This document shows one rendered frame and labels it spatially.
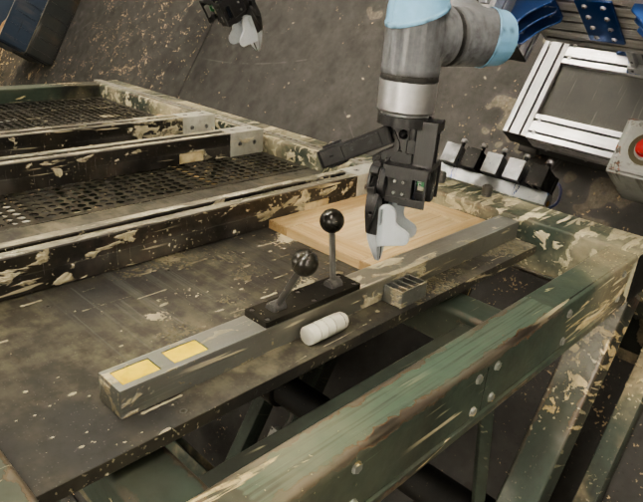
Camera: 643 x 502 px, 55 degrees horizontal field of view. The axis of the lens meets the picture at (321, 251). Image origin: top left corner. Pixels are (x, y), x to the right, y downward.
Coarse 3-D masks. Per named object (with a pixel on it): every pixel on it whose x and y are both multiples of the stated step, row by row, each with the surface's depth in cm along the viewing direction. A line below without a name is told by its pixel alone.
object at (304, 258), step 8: (304, 248) 82; (296, 256) 81; (304, 256) 80; (312, 256) 80; (296, 264) 80; (304, 264) 80; (312, 264) 80; (296, 272) 81; (304, 272) 80; (312, 272) 81; (296, 280) 84; (288, 288) 85; (280, 296) 87; (272, 304) 87; (280, 304) 87
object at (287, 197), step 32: (256, 192) 130; (288, 192) 132; (320, 192) 139; (352, 192) 148; (96, 224) 107; (128, 224) 108; (160, 224) 111; (192, 224) 116; (224, 224) 121; (256, 224) 128; (0, 256) 92; (32, 256) 95; (64, 256) 99; (96, 256) 103; (128, 256) 108; (160, 256) 113; (0, 288) 93; (32, 288) 97
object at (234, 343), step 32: (480, 224) 130; (512, 224) 132; (416, 256) 112; (448, 256) 116; (288, 320) 88; (160, 352) 78; (224, 352) 80; (256, 352) 85; (128, 384) 71; (160, 384) 74; (192, 384) 78
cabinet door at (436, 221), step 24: (288, 216) 133; (312, 216) 134; (360, 216) 137; (408, 216) 139; (432, 216) 140; (456, 216) 140; (312, 240) 122; (336, 240) 122; (360, 240) 124; (432, 240) 126; (360, 264) 114
